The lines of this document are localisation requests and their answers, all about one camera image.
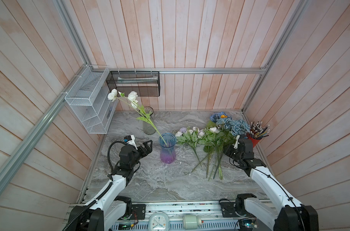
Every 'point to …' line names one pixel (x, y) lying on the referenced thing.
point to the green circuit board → (249, 223)
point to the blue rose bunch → (227, 129)
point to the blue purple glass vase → (168, 142)
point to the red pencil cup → (255, 141)
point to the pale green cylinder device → (190, 222)
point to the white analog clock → (158, 221)
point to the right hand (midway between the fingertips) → (225, 145)
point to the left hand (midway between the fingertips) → (148, 145)
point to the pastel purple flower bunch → (191, 135)
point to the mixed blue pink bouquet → (210, 148)
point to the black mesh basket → (145, 83)
